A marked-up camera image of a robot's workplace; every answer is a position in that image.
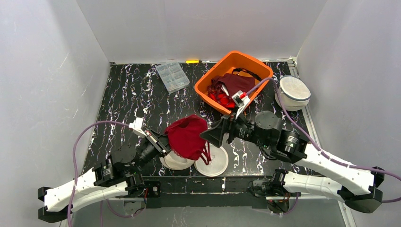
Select crimson red bra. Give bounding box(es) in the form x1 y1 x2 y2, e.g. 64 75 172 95
164 114 211 165

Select dark maroon bra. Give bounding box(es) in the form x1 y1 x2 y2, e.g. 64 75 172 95
208 73 255 97

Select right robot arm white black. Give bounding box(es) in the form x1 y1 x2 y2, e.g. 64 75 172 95
200 111 384 213

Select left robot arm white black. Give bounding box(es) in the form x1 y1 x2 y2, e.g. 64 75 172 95
37 130 172 223

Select grey-trim mesh laundry bag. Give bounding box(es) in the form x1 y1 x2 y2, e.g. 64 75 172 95
275 75 311 112

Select orange plastic bin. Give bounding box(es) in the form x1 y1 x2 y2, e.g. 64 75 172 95
194 51 273 114

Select clear plastic compartment box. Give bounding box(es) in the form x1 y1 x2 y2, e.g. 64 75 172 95
156 61 190 94

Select yellow marker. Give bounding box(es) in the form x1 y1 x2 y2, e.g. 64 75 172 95
185 60 201 64

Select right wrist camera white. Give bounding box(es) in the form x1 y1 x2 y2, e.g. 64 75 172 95
231 90 251 119

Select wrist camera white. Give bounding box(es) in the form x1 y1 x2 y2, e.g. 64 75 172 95
129 117 147 138
231 90 251 119

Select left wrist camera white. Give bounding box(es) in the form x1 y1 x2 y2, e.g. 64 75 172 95
129 117 147 138

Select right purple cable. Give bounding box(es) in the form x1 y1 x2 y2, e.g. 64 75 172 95
245 77 401 204

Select purple cable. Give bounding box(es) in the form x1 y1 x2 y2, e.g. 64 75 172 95
66 120 139 227
245 77 401 204

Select orange bra black straps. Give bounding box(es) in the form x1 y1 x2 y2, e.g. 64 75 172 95
232 67 263 83

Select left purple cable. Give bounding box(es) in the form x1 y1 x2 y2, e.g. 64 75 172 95
66 120 139 227

